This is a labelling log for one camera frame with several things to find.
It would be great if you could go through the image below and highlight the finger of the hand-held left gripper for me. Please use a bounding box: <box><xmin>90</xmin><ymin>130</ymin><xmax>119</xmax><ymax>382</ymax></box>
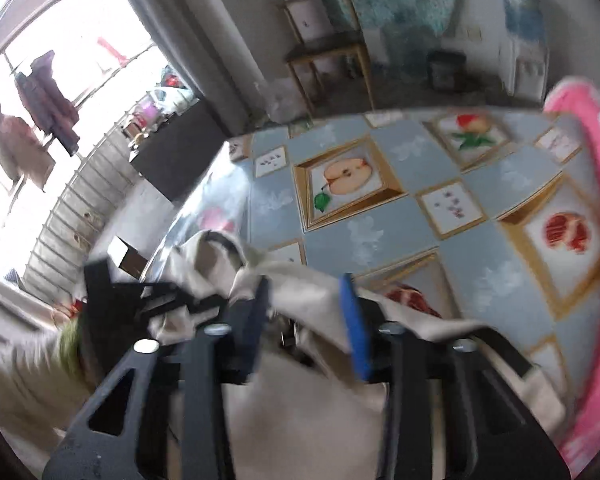
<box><xmin>107</xmin><ymin>282</ymin><xmax>181</xmax><ymax>304</ymax></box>
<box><xmin>140</xmin><ymin>296</ymin><xmax>226</xmax><ymax>322</ymax></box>

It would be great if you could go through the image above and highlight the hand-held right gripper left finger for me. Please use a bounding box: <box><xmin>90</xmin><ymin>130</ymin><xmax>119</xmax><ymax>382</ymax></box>
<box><xmin>42</xmin><ymin>275</ymin><xmax>272</xmax><ymax>480</ymax></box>

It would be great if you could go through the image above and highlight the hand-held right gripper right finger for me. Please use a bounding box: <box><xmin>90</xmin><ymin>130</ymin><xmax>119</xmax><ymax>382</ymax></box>
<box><xmin>340</xmin><ymin>274</ymin><xmax>571</xmax><ymax>480</ymax></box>

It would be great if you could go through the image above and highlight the cream jacket with black trim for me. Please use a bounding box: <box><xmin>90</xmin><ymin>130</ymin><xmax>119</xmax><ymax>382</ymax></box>
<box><xmin>147</xmin><ymin>230</ymin><xmax>566</xmax><ymax>480</ymax></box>

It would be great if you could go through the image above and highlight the person's left forearm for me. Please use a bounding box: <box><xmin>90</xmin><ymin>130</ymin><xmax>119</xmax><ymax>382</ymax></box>
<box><xmin>0</xmin><ymin>332</ymin><xmax>88</xmax><ymax>441</ymax></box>

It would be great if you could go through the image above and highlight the brown cardboard box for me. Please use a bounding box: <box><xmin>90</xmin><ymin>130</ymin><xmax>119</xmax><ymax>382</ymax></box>
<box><xmin>107</xmin><ymin>236</ymin><xmax>148</xmax><ymax>276</ymax></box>

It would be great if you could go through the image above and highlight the metal window railing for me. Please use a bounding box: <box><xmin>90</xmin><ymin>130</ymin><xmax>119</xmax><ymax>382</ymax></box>
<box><xmin>20</xmin><ymin>125</ymin><xmax>181</xmax><ymax>291</ymax></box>

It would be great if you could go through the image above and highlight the fruit print tablecloth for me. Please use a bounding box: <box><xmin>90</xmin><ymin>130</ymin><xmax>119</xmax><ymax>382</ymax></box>
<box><xmin>145</xmin><ymin>107</ymin><xmax>600</xmax><ymax>461</ymax></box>

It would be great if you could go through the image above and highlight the dark grey cabinet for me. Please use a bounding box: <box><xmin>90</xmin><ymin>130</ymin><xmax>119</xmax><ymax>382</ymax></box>
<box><xmin>130</xmin><ymin>105</ymin><xmax>228</xmax><ymax>203</ymax></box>

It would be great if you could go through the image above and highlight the brown hanging garment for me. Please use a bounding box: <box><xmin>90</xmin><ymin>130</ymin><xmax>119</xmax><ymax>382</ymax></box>
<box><xmin>0</xmin><ymin>101</ymin><xmax>56</xmax><ymax>191</ymax></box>

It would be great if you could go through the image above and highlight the pile of household clutter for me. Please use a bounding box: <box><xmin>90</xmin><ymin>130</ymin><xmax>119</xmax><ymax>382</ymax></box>
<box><xmin>122</xmin><ymin>72</ymin><xmax>201</xmax><ymax>141</ymax></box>

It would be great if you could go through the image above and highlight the purple hanging garment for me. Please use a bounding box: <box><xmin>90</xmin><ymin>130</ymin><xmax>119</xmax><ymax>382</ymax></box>
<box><xmin>15</xmin><ymin>50</ymin><xmax>81</xmax><ymax>156</ymax></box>

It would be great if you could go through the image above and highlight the clear plastic bag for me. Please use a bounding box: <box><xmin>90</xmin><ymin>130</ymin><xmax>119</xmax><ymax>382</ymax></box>
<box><xmin>267</xmin><ymin>80</ymin><xmax>313</xmax><ymax>126</ymax></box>

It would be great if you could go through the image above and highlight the red hanging garment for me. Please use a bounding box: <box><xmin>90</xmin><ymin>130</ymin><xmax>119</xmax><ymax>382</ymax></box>
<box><xmin>97</xmin><ymin>36</ymin><xmax>131</xmax><ymax>66</ymax></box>

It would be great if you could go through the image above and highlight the grey curtain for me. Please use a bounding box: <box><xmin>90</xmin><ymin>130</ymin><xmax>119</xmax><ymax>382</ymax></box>
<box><xmin>115</xmin><ymin>0</ymin><xmax>276</xmax><ymax>121</ymax></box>

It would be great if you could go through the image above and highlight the pink plastic basket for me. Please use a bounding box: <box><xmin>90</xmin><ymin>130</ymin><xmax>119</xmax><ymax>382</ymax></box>
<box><xmin>542</xmin><ymin>76</ymin><xmax>600</xmax><ymax>480</ymax></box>

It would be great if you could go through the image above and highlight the wooden chair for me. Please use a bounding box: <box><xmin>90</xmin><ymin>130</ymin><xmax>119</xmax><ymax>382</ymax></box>
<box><xmin>279</xmin><ymin>0</ymin><xmax>376</xmax><ymax>116</ymax></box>

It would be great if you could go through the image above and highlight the clear water jug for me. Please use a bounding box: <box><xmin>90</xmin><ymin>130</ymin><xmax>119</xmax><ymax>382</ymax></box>
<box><xmin>382</xmin><ymin>22</ymin><xmax>431</xmax><ymax>68</ymax></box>

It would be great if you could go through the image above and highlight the white water dispenser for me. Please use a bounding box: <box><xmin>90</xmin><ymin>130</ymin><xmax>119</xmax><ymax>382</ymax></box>
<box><xmin>497</xmin><ymin>35</ymin><xmax>551</xmax><ymax>101</ymax></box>

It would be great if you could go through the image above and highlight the blue water jug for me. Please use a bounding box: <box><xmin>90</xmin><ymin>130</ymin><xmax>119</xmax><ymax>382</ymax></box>
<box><xmin>500</xmin><ymin>0</ymin><xmax>543</xmax><ymax>41</ymax></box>

